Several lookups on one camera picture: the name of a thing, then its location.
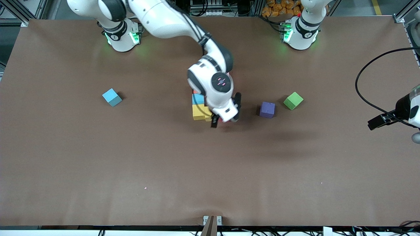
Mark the purple foam cube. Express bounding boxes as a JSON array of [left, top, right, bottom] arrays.
[[259, 101, 276, 119]]

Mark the green foam cube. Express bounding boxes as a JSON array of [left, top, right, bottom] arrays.
[[283, 91, 304, 111]]

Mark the brown table cover sheet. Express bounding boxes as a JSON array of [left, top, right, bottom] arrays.
[[0, 16, 420, 227]]

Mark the grey equipment rack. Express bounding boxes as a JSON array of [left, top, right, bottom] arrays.
[[190, 0, 230, 17]]

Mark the bag of orange fruits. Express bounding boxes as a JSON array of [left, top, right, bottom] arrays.
[[262, 0, 302, 17]]

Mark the aluminium frame post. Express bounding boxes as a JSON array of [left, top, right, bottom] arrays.
[[393, 0, 420, 23], [0, 0, 36, 27]]

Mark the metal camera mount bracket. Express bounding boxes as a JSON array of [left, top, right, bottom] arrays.
[[201, 215, 223, 236]]

